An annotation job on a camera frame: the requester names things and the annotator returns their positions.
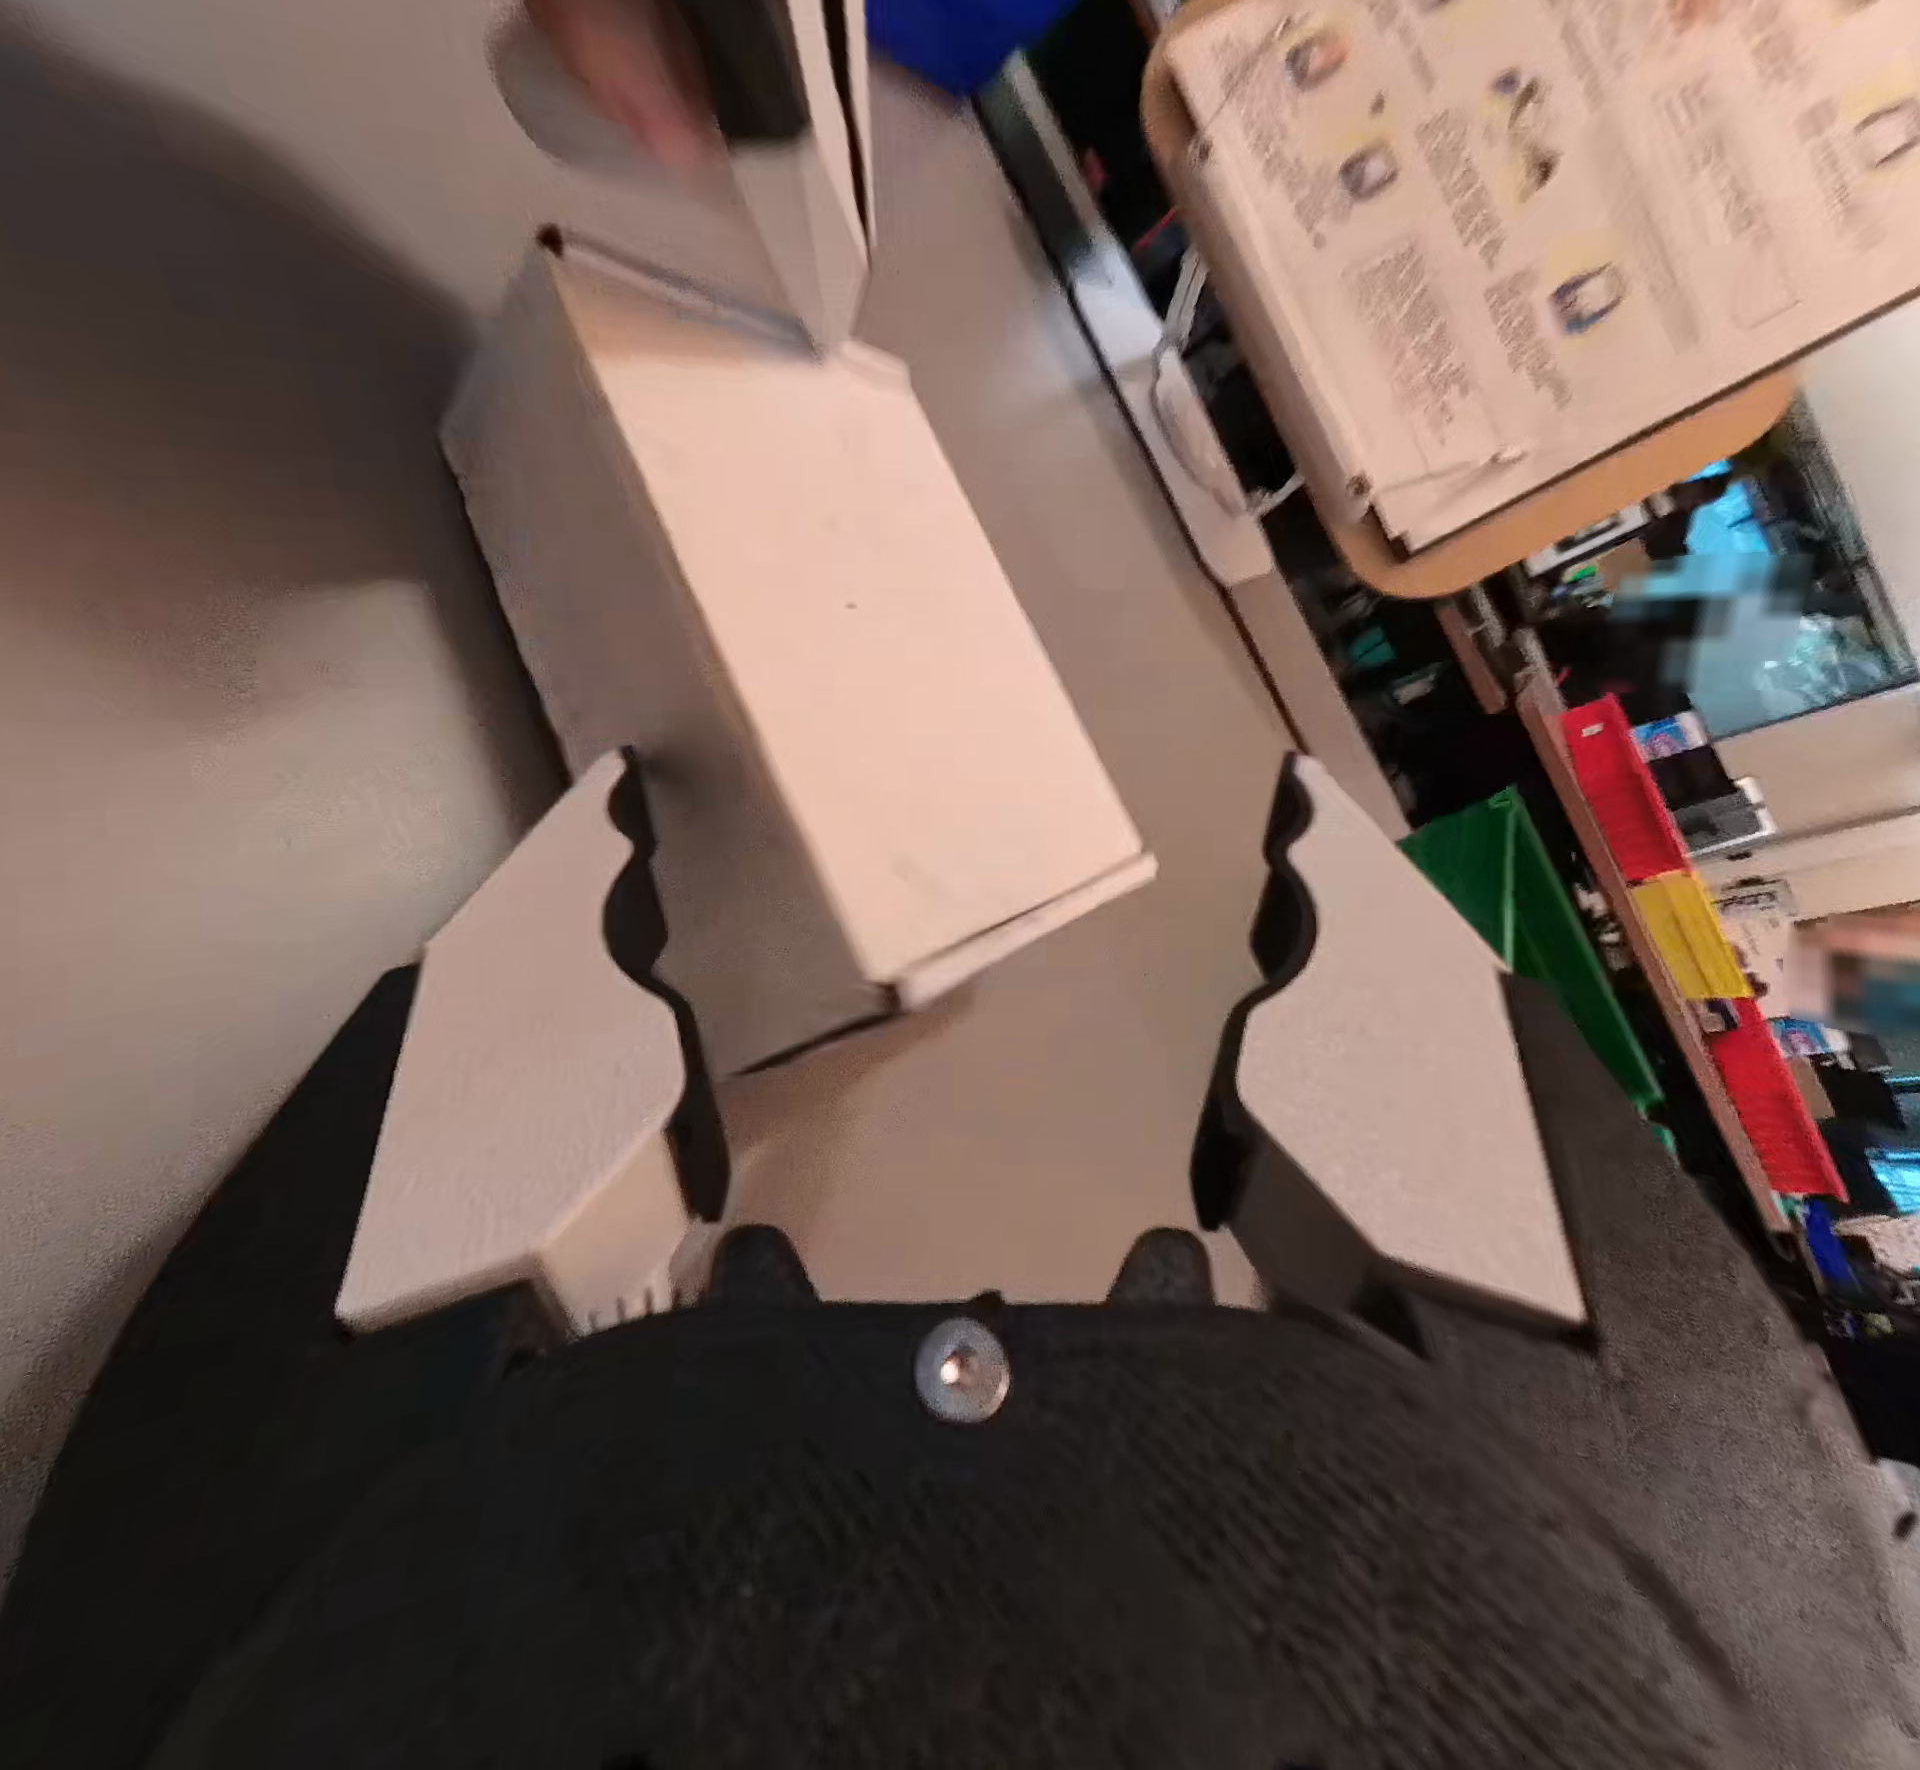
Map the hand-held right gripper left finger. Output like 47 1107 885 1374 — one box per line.
333 745 732 1340

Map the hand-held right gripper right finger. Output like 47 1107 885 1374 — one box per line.
1189 752 1595 1340

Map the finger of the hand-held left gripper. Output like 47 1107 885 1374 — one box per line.
732 0 866 356
817 0 878 289

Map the green plastic bin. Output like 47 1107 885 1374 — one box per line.
1402 787 1668 1130

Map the white cardboard mailer box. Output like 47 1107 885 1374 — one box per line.
439 224 1159 1075

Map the grey desk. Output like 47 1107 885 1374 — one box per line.
0 0 1307 1575

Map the row of red yellow bins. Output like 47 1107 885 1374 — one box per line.
1514 681 1802 1232

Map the yellow plastic bin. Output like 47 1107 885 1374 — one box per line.
1627 871 1754 1003

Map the wooden instruction board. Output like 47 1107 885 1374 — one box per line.
1140 0 1920 600

